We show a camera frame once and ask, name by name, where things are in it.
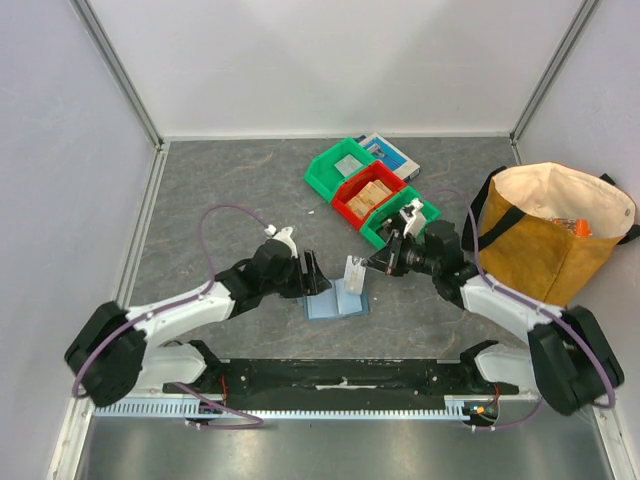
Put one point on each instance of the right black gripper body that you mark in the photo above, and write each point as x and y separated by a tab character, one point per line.
396	255

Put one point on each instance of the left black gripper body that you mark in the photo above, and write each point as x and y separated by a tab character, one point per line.
301	284

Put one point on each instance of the blue card holder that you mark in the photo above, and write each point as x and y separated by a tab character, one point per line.
335	303

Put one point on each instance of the white VIP credit card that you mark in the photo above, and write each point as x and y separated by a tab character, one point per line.
354	274

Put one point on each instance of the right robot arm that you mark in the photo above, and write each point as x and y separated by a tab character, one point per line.
566	359

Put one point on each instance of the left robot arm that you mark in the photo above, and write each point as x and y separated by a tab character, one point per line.
119	350

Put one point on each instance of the brown cards in bin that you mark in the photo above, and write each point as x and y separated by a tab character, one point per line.
371	195

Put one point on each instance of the grey card in bin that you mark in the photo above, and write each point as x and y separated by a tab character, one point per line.
348	165

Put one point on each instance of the black items in bin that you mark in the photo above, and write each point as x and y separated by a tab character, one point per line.
396	223

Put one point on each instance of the green bin near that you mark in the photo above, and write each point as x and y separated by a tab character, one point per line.
405	196

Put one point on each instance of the green bin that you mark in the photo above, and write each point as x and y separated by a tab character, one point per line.
405	196
322	176

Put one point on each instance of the red bin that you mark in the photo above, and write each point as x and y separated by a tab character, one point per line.
375	171

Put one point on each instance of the blue white box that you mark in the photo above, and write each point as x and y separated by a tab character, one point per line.
393	158

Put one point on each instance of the green bin far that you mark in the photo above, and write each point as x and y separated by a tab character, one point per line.
322	176

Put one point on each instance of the yellow tote bag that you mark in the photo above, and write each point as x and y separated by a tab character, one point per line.
522	226

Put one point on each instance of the orange item in bag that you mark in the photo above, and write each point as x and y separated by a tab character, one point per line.
582	228

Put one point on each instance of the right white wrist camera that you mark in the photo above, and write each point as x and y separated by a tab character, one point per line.
412	218

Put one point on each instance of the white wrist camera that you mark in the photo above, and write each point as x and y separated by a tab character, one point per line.
412	218
284	235

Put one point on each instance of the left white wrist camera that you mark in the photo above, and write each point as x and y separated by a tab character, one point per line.
284	235

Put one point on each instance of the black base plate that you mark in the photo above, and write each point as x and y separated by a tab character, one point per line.
261	384

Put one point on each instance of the white cable duct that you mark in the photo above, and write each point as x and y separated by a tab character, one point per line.
188	407

